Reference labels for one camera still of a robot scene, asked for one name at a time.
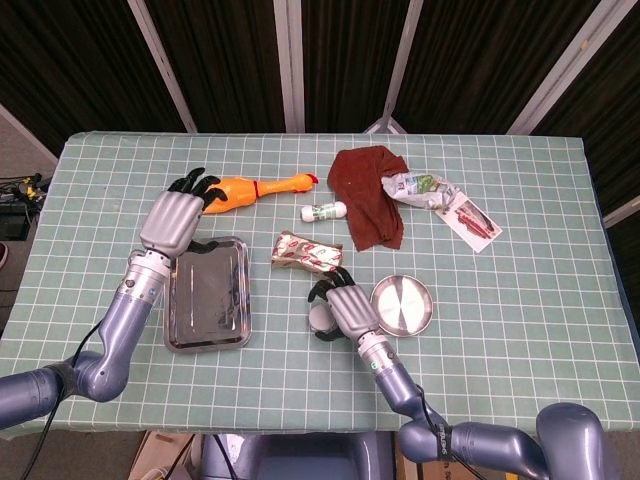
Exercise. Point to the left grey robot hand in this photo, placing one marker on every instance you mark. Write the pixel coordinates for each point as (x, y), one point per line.
(170, 220)

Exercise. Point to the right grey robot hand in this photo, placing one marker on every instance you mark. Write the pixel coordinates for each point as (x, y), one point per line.
(352, 310)

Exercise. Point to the crinkled snack wrapper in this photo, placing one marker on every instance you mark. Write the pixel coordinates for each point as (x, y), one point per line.
(305, 252)

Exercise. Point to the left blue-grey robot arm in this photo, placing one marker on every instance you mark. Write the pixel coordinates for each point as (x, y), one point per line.
(115, 340)

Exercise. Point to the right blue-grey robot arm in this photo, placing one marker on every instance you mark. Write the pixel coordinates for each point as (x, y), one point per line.
(490, 445)

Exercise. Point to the round steel plate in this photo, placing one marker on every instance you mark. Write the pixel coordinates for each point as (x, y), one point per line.
(402, 307)

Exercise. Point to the green checked tablecloth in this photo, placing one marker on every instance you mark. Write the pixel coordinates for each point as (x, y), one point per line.
(320, 380)

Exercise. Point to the yellow rubber chicken toy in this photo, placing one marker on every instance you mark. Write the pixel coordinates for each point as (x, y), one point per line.
(245, 192)

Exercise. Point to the rectangular steel tray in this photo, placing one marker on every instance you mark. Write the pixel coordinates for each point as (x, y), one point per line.
(210, 300)

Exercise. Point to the white green-label bottle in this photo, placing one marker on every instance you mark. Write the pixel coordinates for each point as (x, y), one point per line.
(325, 212)

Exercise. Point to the brown cloth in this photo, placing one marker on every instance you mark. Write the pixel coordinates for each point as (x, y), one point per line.
(362, 190)

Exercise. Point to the white card with meat photo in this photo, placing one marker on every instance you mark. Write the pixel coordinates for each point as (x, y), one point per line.
(475, 225)

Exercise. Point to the blue-grey robot torso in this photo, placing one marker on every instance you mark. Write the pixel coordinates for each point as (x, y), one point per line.
(300, 457)

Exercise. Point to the white partition frame post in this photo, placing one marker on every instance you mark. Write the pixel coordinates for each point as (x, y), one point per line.
(290, 65)
(160, 65)
(560, 75)
(397, 65)

